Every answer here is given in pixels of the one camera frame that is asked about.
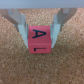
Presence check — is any white cabinet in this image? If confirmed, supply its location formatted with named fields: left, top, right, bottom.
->
left=0, top=0, right=84, bottom=10

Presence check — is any pink block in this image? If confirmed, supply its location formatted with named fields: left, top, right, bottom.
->
left=27, top=23, right=54, bottom=53

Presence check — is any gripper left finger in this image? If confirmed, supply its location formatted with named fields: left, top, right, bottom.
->
left=2, top=8, right=32, bottom=48

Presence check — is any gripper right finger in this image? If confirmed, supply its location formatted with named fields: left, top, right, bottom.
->
left=49, top=7, right=80, bottom=48

